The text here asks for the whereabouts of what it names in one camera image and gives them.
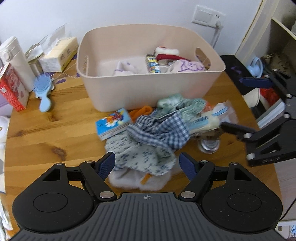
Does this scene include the silver tin can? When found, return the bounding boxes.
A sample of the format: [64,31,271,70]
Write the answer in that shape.
[197,137,220,154]

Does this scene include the white blue floral cloth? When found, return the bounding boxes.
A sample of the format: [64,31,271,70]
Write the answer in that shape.
[105,132,176,176]

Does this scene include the clear plastic mask packet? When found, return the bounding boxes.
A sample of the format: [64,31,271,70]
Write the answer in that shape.
[188,100,238,138]

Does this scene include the blue checkered cloth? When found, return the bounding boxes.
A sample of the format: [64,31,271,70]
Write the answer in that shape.
[127,111,190,151]

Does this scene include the blue cartoon tissue pack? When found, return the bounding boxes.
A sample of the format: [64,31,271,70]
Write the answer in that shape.
[95,108,132,141]

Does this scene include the orange cloth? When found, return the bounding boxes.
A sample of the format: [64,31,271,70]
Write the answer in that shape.
[129,105,154,123]

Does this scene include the green knitted cloth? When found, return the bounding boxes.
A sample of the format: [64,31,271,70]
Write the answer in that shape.
[154,93,207,121]

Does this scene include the beige sock with purple print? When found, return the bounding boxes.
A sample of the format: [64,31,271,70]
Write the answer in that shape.
[166,59,206,73]

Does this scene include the white plush toy red bow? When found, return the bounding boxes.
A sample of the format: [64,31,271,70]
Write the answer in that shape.
[154,46,189,66]

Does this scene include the blue headphones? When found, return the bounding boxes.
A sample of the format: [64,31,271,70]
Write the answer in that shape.
[246,56,263,78]

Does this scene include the red bag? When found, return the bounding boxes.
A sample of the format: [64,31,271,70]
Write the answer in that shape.
[260,88,280,107]

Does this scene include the blue hairbrush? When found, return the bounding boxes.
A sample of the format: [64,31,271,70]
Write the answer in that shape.
[33,73,54,113]

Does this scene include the beige plastic storage bin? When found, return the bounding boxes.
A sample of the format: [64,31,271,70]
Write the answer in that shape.
[76,24,225,112]

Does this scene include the red white carton box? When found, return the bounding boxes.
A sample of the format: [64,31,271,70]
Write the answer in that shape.
[1,63,29,111]

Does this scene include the white thermos bottle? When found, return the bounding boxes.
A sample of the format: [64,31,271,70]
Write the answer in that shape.
[1,36,35,92]

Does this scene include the white power plug cable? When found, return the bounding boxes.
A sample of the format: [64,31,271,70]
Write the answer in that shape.
[211,20,224,48]

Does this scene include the white wall switch socket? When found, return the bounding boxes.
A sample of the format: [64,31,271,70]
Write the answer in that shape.
[192,5,226,28]

